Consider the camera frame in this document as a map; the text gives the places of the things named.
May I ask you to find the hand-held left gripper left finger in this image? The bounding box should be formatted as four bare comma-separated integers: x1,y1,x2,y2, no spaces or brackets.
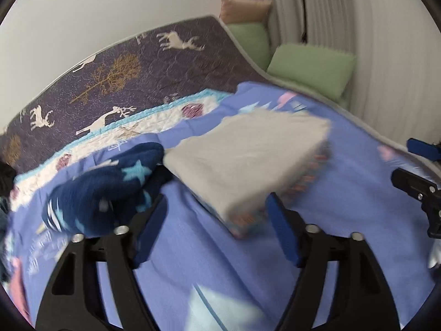
35,193,169,331

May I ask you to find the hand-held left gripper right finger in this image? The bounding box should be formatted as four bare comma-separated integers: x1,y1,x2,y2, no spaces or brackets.
265,192,402,331

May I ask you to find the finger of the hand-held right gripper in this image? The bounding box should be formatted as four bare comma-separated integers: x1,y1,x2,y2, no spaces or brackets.
391,167,441,238
407,137,441,162

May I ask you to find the beige long sleeve shirt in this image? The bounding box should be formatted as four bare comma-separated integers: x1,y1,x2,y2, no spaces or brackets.
163,108,333,225

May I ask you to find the floral folded cloth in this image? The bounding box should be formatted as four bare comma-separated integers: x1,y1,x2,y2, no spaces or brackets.
193,141,333,238

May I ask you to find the blue printed bed sheet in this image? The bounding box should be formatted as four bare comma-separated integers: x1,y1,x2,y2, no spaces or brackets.
0,82,438,331

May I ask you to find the navy star print blanket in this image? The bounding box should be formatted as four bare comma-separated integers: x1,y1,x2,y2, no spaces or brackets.
41,141,173,238

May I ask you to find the white pleated curtain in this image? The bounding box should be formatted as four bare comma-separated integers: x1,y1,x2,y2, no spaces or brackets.
241,0,441,145

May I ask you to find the green pillow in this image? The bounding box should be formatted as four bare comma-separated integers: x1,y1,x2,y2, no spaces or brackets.
267,43,357,100
225,22,271,71

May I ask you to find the pink folded garment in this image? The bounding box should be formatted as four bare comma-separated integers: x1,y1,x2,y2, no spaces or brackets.
5,257,31,321

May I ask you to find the purple deer print quilt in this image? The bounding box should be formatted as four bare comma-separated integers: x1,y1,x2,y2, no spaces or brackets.
0,15,273,176

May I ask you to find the tan pillow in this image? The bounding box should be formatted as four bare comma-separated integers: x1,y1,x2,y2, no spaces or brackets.
220,0,273,25

